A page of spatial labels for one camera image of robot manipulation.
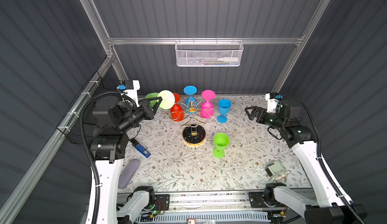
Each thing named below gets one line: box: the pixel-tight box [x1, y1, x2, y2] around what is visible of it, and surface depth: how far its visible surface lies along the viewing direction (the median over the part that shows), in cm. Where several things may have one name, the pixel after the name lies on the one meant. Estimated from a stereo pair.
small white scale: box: [264, 160, 287, 182], surface depth 80 cm
